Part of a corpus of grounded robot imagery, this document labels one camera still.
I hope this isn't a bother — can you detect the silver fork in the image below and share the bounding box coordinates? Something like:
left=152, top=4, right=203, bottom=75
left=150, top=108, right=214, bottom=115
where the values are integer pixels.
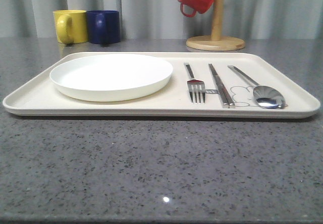
left=184, top=63, right=206, bottom=103

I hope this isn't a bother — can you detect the white round plate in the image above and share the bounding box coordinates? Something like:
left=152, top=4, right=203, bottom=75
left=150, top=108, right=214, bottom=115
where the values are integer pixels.
left=49, top=53, right=173, bottom=102

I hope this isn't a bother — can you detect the silver spoon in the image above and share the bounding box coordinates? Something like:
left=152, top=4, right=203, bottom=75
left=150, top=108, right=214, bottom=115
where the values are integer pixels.
left=228, top=65, right=287, bottom=109

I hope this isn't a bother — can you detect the wooden mug tree stand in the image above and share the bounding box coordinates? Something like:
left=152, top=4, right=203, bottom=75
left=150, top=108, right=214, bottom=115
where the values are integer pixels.
left=186, top=0, right=245, bottom=51

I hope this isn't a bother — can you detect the dark blue mug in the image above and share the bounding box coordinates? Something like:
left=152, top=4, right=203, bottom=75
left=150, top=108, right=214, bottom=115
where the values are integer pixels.
left=86, top=10, right=121, bottom=44

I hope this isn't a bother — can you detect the yellow mug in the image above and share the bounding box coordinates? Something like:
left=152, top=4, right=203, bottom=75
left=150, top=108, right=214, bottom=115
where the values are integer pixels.
left=53, top=10, right=88, bottom=44

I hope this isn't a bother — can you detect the grey curtain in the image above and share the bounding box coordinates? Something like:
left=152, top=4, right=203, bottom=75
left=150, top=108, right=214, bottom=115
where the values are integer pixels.
left=1, top=0, right=322, bottom=39

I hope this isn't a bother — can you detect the beige rabbit serving tray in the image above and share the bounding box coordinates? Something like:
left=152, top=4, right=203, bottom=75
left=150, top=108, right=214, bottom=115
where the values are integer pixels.
left=3, top=52, right=320, bottom=119

